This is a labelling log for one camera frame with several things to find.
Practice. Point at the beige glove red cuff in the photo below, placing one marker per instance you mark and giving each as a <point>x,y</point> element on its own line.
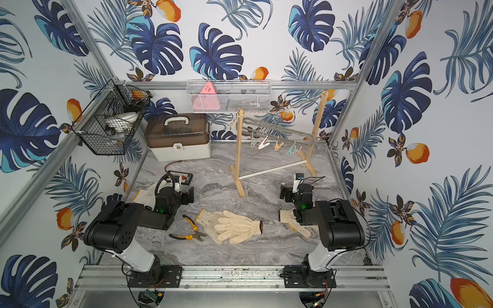
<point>236,228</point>

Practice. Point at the clear mesh wall tray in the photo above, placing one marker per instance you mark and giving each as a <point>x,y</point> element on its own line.
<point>248,95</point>

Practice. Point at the wooden drying rack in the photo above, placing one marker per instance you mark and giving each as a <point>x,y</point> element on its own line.
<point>252,162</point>

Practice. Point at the pink triangular card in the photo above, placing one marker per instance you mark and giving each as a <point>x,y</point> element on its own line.
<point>207,100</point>

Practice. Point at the small black tablet device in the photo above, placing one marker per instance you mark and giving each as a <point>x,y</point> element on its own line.
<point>188,176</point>

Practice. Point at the white glove left side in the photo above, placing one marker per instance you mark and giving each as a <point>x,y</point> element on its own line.
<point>146,197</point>

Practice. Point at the beige glove yellow cuff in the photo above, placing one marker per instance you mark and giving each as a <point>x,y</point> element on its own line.
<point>207,220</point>

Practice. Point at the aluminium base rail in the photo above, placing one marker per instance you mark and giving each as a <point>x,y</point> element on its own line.
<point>237,278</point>

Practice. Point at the beige glove right side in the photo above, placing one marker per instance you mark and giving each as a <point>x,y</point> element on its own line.
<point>287,217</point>

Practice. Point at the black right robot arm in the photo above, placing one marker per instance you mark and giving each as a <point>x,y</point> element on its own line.
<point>339,231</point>

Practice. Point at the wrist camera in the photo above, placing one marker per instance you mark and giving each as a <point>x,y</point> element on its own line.
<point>298,178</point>
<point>177,181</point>

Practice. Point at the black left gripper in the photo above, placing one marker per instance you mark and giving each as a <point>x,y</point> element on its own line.
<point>187,194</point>

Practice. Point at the grey multi-clip hanger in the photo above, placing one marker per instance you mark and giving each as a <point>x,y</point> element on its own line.
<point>264,134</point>

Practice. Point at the black wire basket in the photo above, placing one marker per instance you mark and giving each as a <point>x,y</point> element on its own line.
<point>113,99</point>

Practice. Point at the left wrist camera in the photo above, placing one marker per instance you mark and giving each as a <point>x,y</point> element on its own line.
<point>177,181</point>

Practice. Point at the brown lidded storage box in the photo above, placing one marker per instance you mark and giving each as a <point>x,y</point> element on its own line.
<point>179,137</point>

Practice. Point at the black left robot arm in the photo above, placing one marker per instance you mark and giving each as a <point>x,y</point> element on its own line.
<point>114,228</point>

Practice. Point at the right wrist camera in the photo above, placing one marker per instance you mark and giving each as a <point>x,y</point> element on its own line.
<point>298,178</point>

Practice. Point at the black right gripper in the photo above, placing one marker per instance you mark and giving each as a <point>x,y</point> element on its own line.
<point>289,191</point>

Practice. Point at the white object in basket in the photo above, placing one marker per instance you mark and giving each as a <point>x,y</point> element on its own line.
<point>122,122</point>

